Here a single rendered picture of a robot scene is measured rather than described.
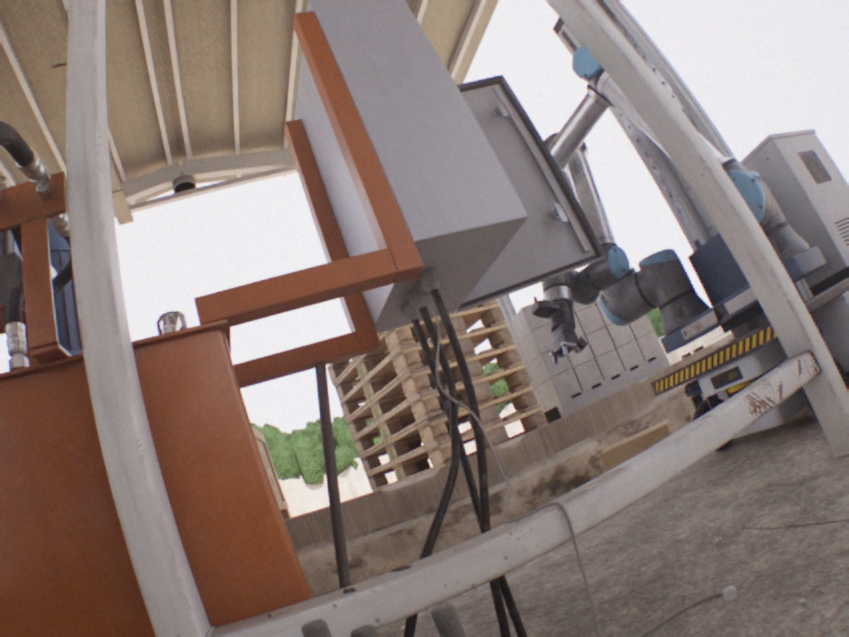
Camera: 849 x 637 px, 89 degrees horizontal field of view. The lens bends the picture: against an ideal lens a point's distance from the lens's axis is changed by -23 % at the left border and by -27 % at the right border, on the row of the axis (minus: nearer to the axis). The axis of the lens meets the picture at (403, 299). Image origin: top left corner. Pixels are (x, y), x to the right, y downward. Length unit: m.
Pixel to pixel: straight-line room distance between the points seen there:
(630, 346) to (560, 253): 3.07
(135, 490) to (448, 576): 0.35
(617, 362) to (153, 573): 3.95
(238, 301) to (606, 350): 3.73
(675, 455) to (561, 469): 1.67
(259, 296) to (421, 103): 0.44
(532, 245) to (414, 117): 0.52
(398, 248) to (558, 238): 0.64
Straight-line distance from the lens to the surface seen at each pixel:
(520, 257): 1.31
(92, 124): 0.78
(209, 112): 7.24
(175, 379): 0.72
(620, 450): 2.24
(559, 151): 1.86
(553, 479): 2.45
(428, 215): 0.83
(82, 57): 0.88
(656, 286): 1.92
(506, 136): 1.49
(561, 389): 4.09
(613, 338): 4.33
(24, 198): 0.84
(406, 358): 3.13
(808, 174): 1.98
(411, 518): 2.25
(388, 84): 0.99
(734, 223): 1.12
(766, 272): 1.13
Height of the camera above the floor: 0.34
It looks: 18 degrees up
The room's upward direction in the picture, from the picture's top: 21 degrees counter-clockwise
